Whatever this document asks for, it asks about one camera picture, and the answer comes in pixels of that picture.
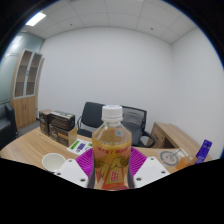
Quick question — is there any orange-labelled tea bottle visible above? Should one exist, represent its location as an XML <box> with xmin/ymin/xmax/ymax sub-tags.
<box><xmin>91</xmin><ymin>104</ymin><xmax>134</xmax><ymax>191</ymax></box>

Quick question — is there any dark brown carton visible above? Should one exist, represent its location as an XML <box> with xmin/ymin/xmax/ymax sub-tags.
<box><xmin>38</xmin><ymin>108</ymin><xmax>53</xmax><ymax>136</ymax></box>

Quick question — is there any wooden glass-door shelf cabinet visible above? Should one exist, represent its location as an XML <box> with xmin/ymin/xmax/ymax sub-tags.
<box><xmin>9</xmin><ymin>49</ymin><xmax>45</xmax><ymax>130</ymax></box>

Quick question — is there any rectangular ceiling light panel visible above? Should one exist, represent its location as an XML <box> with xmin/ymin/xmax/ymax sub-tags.
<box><xmin>25</xmin><ymin>11</ymin><xmax>47</xmax><ymax>27</ymax></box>

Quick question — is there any purple standing package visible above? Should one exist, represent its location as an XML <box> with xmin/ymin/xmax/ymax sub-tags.
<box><xmin>195</xmin><ymin>139</ymin><xmax>213</xmax><ymax>165</ymax></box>

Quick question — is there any kraft brown carton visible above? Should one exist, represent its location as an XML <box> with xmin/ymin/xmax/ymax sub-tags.
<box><xmin>48</xmin><ymin>123</ymin><xmax>78</xmax><ymax>148</ymax></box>

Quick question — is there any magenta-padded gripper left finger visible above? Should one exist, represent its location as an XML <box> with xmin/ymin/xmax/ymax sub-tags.
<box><xmin>54</xmin><ymin>147</ymin><xmax>98</xmax><ymax>189</ymax></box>

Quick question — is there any white green printed leaflet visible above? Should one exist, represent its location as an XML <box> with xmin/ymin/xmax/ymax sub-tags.
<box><xmin>66</xmin><ymin>139</ymin><xmax>94</xmax><ymax>156</ymax></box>

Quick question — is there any white green red mug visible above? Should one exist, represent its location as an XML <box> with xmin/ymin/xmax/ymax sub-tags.
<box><xmin>41</xmin><ymin>152</ymin><xmax>67</xmax><ymax>173</ymax></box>

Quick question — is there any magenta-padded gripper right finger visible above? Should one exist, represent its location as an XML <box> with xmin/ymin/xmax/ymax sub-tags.
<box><xmin>127</xmin><ymin>146</ymin><xmax>171</xmax><ymax>189</ymax></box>

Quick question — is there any black padded office chair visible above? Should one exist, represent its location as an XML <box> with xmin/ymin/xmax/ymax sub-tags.
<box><xmin>76</xmin><ymin>101</ymin><xmax>106</xmax><ymax>138</ymax></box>

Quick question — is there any black leather sofa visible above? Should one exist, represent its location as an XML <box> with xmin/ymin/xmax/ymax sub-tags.
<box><xmin>0</xmin><ymin>103</ymin><xmax>19</xmax><ymax>151</ymax></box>

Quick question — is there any grey mesh-back office chair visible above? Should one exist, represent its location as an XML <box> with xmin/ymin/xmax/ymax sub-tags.
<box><xmin>121</xmin><ymin>105</ymin><xmax>156</xmax><ymax>148</ymax></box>

